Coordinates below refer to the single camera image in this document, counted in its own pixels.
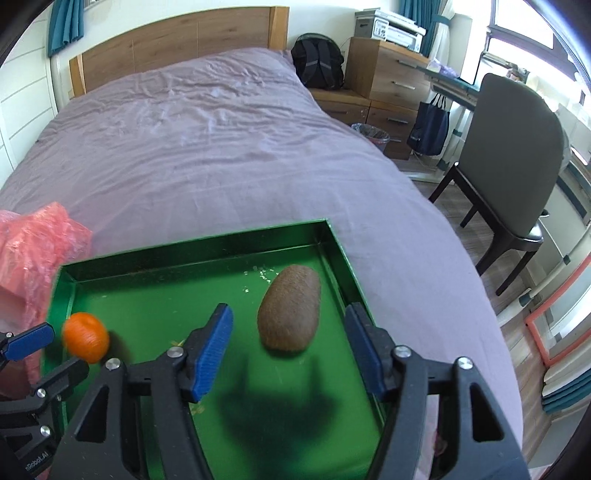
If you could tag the waste bin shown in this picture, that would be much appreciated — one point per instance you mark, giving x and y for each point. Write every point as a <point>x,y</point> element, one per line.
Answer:
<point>371,134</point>

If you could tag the white wardrobe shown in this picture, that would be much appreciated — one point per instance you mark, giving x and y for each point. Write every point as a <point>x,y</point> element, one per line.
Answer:
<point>23,92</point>

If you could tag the pink plastic bag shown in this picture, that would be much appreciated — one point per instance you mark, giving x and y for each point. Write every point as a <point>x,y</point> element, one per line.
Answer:
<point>32,249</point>

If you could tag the grey chair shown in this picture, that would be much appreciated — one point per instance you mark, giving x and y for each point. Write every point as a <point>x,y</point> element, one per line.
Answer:
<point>508,152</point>

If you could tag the green tray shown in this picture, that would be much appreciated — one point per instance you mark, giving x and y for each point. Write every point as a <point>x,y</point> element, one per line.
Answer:
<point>152,304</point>

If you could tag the low wooden cabinet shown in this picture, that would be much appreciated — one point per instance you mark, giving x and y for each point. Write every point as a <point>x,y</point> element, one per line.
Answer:
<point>369,115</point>

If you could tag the orange foam frame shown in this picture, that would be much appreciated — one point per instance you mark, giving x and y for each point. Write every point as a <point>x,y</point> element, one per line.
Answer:
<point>535,332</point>

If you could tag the teal stacked mats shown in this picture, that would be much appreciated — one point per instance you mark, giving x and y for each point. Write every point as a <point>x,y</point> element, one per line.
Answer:
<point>570,392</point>

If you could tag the desk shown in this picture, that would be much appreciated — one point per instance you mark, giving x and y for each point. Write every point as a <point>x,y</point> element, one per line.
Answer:
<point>455,87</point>

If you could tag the black backpack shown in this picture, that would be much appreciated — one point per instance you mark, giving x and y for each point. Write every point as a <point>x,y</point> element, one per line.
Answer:
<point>318,62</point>

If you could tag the brown kiwi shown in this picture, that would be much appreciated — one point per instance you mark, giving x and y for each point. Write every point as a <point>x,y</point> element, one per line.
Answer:
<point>289,314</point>

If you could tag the purple packet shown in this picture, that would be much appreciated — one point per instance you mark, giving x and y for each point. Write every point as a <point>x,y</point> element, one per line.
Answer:
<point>444,70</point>

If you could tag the wooden headboard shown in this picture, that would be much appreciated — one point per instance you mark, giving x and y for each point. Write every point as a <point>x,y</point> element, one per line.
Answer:
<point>184,41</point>

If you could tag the bed with purple sheet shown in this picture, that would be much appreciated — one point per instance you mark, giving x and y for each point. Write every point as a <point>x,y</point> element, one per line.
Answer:
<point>207,152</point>

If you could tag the teal curtain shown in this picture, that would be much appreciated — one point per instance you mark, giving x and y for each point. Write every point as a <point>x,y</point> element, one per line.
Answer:
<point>67,23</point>
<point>415,11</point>

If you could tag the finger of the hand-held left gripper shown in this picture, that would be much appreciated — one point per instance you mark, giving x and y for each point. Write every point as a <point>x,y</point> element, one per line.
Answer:
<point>25,344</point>
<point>60,374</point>

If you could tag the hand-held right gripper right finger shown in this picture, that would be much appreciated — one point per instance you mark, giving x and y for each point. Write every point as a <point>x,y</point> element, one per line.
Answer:
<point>364,350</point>

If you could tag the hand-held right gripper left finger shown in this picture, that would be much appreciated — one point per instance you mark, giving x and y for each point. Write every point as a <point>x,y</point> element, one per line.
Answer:
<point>212,350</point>

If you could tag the white printer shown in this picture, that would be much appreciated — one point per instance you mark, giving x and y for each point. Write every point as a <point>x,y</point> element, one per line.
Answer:
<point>392,27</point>

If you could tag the navy tote bag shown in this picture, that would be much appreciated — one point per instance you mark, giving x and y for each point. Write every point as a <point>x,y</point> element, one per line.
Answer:
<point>429,129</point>

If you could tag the small mandarin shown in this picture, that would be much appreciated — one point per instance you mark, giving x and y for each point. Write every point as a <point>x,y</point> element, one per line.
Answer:
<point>85,337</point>

